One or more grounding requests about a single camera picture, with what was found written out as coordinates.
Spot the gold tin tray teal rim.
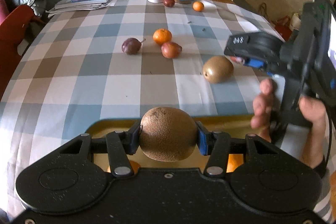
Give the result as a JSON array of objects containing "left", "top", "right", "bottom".
[{"left": 85, "top": 114, "right": 266, "bottom": 175}]

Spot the stack of books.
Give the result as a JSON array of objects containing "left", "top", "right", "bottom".
[{"left": 47, "top": 0, "right": 111, "bottom": 13}]

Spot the red shopping bag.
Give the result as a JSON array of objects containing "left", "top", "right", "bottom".
[{"left": 272, "top": 15, "right": 292, "bottom": 41}]

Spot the red jacket on chair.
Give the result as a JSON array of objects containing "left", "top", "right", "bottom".
[{"left": 0, "top": 5, "right": 45, "bottom": 97}]

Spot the far dark plum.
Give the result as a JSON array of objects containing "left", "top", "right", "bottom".
[{"left": 163, "top": 0, "right": 175, "bottom": 7}]

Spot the white shopping bag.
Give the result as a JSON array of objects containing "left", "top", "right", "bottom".
[{"left": 289, "top": 12, "right": 301, "bottom": 31}]

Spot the checkered tablecloth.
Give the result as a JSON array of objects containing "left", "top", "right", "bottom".
[{"left": 0, "top": 0, "right": 336, "bottom": 222}]

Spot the far small mandarin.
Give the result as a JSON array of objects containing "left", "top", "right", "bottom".
[{"left": 193, "top": 1, "right": 205, "bottom": 12}]

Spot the person's right hand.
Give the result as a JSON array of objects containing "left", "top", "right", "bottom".
[{"left": 250, "top": 78, "right": 328, "bottom": 169}]

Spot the large kiwi fruit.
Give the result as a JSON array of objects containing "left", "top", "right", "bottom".
[{"left": 139, "top": 107, "right": 198, "bottom": 162}]

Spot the purple plum with stem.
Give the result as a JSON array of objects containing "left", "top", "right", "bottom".
[{"left": 121, "top": 38, "right": 145, "bottom": 55}]

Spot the reddish plum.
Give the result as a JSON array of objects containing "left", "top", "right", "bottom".
[{"left": 161, "top": 42, "right": 182, "bottom": 59}]

